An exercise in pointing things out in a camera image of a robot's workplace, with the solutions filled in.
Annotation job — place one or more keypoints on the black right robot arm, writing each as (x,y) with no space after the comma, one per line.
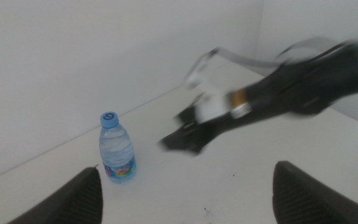
(306,90)

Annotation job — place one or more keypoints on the clear water bottle blue cap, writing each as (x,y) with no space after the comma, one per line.
(117,149)

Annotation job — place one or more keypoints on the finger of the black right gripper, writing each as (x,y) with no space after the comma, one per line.
(188,144)
(185,115)

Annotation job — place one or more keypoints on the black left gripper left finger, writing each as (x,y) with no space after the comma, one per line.
(76,202)

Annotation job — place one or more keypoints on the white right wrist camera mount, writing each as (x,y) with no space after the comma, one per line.
(211,105)

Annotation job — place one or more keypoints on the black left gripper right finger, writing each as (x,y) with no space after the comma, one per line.
(306,199)

